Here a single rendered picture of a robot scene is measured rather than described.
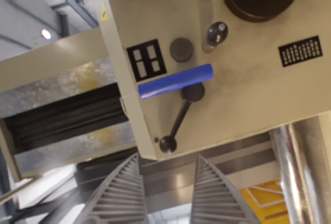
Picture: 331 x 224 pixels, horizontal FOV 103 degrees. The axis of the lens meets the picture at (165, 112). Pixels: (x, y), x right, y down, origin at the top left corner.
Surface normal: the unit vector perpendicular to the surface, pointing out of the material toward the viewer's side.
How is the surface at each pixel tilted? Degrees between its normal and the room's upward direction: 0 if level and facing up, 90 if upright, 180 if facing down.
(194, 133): 90
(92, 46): 90
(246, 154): 90
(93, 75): 90
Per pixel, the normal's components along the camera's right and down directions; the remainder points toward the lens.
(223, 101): -0.02, 0.06
